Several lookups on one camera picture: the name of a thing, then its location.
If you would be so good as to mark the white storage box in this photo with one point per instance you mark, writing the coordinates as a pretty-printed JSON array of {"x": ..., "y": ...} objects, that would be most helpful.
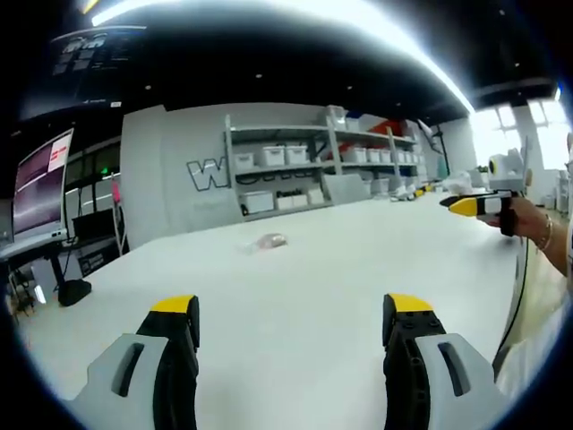
[
  {"x": 274, "y": 155},
  {"x": 296, "y": 154},
  {"x": 259, "y": 201}
]

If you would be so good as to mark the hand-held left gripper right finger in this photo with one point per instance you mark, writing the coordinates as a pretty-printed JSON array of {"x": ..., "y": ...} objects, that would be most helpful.
[{"x": 443, "y": 372}]

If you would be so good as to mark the grey metal shelving unit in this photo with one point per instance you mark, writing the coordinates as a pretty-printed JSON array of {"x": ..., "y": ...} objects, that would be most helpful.
[{"x": 322, "y": 165}]

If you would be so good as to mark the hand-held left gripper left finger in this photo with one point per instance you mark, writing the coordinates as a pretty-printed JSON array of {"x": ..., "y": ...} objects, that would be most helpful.
[{"x": 134, "y": 372}]

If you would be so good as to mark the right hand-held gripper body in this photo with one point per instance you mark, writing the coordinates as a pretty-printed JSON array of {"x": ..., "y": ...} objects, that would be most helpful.
[{"x": 505, "y": 179}]

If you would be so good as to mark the ceiling light strip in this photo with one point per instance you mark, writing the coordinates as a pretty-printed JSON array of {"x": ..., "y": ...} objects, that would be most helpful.
[{"x": 286, "y": 27}]

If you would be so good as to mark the person's right hand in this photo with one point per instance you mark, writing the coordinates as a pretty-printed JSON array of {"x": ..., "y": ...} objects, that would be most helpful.
[{"x": 524, "y": 217}]

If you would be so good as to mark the computer monitor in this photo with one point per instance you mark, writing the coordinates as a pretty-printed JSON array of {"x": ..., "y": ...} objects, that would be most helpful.
[{"x": 40, "y": 188}]

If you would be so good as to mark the clear resealable bag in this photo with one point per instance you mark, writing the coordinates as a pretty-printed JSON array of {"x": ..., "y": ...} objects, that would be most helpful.
[{"x": 266, "y": 242}]

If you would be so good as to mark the dark hanging poster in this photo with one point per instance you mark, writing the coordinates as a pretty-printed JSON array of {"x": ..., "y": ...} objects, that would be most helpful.
[{"x": 89, "y": 62}]

